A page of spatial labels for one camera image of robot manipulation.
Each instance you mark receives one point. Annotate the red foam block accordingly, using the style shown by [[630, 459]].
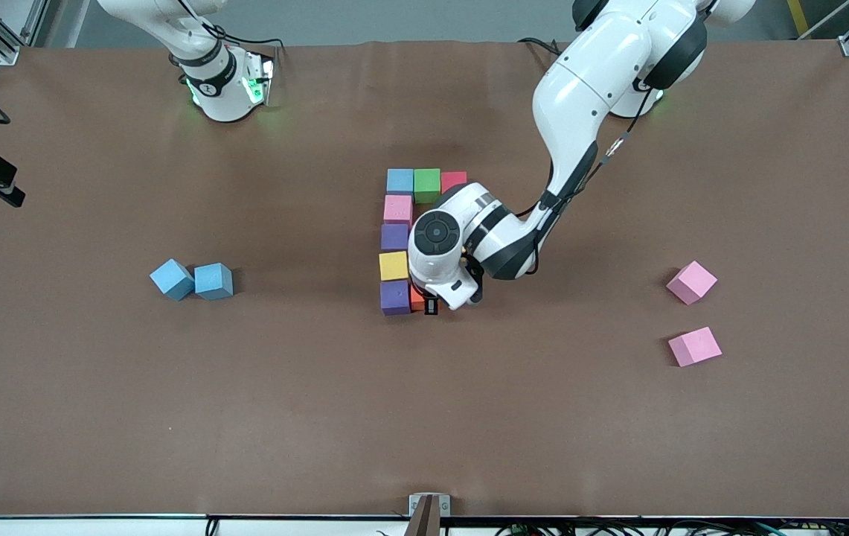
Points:
[[454, 179]]

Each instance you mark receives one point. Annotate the white table edge rail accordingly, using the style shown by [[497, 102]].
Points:
[[59, 528]]

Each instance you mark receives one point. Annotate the orange foam block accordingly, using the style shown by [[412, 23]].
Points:
[[417, 298]]

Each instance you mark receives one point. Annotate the blue foam block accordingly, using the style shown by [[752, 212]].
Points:
[[399, 181], [171, 279], [213, 281]]

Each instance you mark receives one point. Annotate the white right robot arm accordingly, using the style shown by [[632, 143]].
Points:
[[219, 89]]

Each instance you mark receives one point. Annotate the brown table mat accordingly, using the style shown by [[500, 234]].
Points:
[[424, 417]]

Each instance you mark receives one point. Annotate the yellow foam block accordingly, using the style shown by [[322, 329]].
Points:
[[393, 266]]

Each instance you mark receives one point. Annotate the pink foam block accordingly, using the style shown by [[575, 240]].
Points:
[[691, 282], [397, 208], [695, 347]]

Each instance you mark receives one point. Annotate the grey metal bracket with post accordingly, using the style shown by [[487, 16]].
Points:
[[429, 515]]

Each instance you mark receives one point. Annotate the green foam block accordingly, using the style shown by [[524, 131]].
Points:
[[428, 186]]

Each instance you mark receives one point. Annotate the metal base connector bracket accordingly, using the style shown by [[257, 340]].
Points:
[[264, 78]]

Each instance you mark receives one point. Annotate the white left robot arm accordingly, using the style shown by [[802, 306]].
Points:
[[588, 82]]

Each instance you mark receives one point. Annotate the purple foam block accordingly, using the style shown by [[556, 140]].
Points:
[[394, 296], [393, 237]]

